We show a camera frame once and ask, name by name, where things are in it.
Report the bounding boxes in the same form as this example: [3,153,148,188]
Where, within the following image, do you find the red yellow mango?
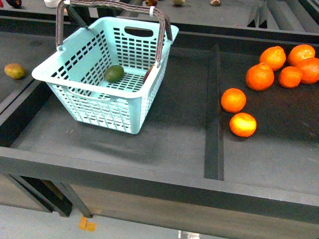
[143,65,154,83]

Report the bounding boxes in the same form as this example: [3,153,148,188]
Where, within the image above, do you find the green avocado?
[104,65,124,83]

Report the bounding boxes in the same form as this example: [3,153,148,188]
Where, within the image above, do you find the light blue plastic basket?
[32,0,178,134]

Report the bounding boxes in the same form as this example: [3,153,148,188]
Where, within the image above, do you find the green yellow mango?
[4,63,26,80]

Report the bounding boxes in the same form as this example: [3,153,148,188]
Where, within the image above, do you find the orange mandarin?
[259,46,286,71]
[245,62,275,91]
[220,88,247,113]
[229,113,257,137]
[296,58,319,85]
[287,44,316,66]
[278,66,303,88]

